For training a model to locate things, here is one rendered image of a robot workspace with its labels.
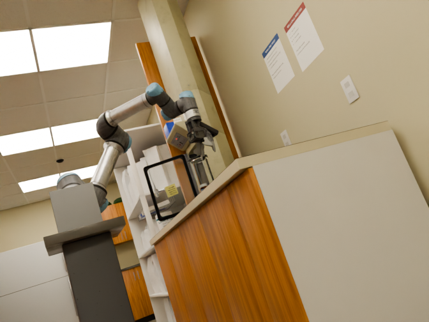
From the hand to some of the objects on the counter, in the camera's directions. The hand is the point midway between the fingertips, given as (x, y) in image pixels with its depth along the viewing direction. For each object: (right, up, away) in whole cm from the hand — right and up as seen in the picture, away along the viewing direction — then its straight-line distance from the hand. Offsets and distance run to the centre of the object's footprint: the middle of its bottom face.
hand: (209, 154), depth 199 cm
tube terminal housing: (+13, -31, +59) cm, 68 cm away
